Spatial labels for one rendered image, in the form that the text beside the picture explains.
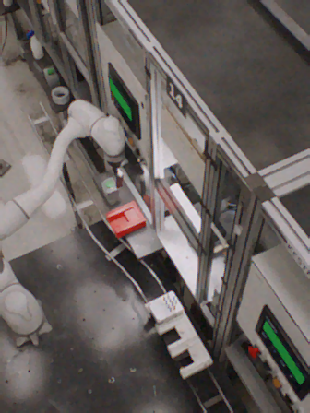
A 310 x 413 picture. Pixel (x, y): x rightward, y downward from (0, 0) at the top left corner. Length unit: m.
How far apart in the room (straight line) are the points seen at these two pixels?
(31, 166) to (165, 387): 2.14
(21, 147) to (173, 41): 2.60
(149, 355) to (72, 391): 0.38
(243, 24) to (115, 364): 1.59
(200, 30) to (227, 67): 0.19
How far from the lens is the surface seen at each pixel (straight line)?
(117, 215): 2.64
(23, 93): 4.63
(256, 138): 1.55
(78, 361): 2.65
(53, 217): 3.83
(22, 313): 2.52
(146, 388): 2.59
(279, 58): 1.78
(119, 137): 2.19
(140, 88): 1.92
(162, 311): 2.43
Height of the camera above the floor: 3.18
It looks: 58 degrees down
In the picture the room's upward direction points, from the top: 2 degrees counter-clockwise
